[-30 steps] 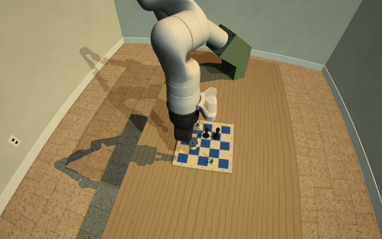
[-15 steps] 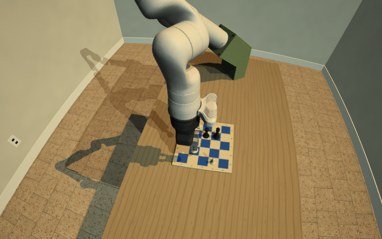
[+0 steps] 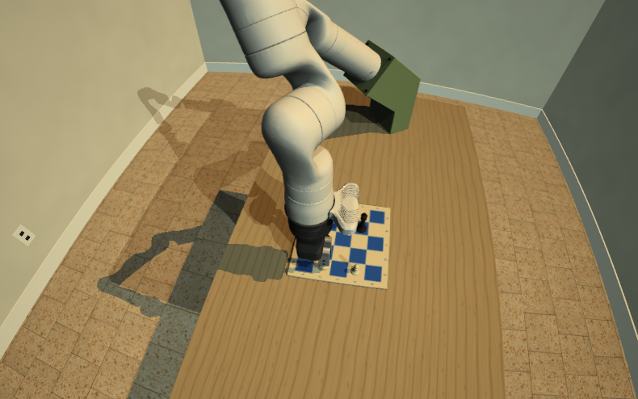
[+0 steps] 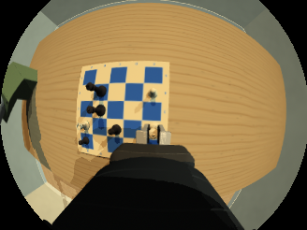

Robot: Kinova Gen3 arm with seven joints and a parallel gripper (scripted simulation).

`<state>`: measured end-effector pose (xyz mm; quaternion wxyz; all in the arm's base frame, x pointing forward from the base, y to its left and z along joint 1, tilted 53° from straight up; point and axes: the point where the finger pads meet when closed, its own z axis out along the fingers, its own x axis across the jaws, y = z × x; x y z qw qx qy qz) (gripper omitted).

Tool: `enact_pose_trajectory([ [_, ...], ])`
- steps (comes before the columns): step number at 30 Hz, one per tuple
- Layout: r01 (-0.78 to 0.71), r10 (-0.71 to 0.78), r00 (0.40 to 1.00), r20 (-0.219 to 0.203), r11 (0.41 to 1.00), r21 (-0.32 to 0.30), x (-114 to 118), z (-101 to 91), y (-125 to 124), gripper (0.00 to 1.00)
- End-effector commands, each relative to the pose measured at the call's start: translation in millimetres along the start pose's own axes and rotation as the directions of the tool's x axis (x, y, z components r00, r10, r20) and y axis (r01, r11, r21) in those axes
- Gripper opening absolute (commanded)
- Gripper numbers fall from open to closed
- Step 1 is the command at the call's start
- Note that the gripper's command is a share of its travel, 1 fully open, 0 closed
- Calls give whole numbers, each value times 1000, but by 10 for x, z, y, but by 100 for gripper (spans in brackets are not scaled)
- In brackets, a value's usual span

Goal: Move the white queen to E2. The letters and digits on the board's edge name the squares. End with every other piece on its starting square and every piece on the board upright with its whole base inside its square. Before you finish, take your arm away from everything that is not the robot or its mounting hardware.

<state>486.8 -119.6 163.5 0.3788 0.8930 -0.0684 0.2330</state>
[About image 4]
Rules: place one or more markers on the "blue and cream chessboard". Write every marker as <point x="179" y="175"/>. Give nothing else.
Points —
<point x="127" y="102"/>

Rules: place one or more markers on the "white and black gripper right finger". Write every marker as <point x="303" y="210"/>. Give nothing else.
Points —
<point x="164" y="137"/>

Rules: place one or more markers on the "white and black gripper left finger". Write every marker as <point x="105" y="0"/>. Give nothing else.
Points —
<point x="142" y="136"/>

